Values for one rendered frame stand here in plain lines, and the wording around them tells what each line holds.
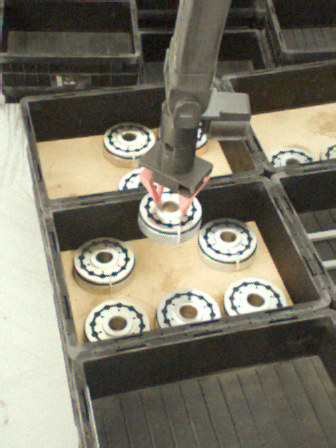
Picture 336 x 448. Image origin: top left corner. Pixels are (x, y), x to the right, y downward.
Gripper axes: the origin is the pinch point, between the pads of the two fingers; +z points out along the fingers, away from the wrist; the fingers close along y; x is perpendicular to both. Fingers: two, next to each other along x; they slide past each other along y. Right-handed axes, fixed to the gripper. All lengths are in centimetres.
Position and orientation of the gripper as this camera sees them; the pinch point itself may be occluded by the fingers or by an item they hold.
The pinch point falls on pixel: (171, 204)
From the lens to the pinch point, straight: 123.7
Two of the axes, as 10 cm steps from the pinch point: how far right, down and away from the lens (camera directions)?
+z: -0.7, 6.8, 7.3
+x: -5.2, 6.0, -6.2
